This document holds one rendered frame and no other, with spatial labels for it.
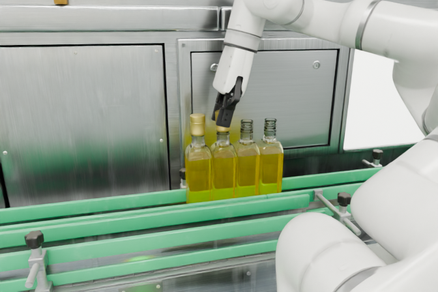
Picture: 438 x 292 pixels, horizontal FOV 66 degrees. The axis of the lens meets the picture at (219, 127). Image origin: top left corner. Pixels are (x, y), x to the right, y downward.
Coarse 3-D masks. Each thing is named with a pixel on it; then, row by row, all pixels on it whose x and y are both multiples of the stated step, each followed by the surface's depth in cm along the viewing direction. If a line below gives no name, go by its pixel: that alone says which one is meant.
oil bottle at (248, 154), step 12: (240, 144) 77; (252, 144) 77; (240, 156) 76; (252, 156) 77; (240, 168) 77; (252, 168) 78; (240, 180) 78; (252, 180) 79; (240, 192) 79; (252, 192) 80
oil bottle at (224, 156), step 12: (216, 144) 77; (228, 144) 77; (216, 156) 75; (228, 156) 76; (216, 168) 76; (228, 168) 77; (216, 180) 77; (228, 180) 77; (216, 192) 78; (228, 192) 78
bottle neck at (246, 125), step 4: (244, 120) 78; (248, 120) 78; (244, 124) 76; (248, 124) 76; (252, 124) 77; (244, 128) 76; (248, 128) 76; (252, 128) 77; (244, 132) 77; (248, 132) 77; (252, 132) 77; (244, 136) 77; (248, 136) 77; (252, 136) 78; (244, 140) 77; (248, 140) 77; (252, 140) 78
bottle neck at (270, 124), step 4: (264, 120) 78; (268, 120) 78; (272, 120) 79; (276, 120) 78; (264, 124) 79; (268, 124) 77; (272, 124) 77; (264, 128) 79; (268, 128) 78; (272, 128) 78; (264, 132) 79; (268, 132) 78; (272, 132) 78; (264, 136) 79; (268, 136) 78; (272, 136) 78; (268, 140) 78; (272, 140) 78
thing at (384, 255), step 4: (368, 244) 82; (372, 244) 82; (376, 244) 82; (372, 248) 81; (376, 248) 81; (380, 248) 82; (376, 252) 82; (380, 252) 82; (384, 252) 82; (380, 256) 82; (384, 256) 82; (388, 256) 83; (392, 256) 83; (384, 260) 83; (388, 260) 83; (392, 260) 83; (396, 260) 83; (388, 264) 83
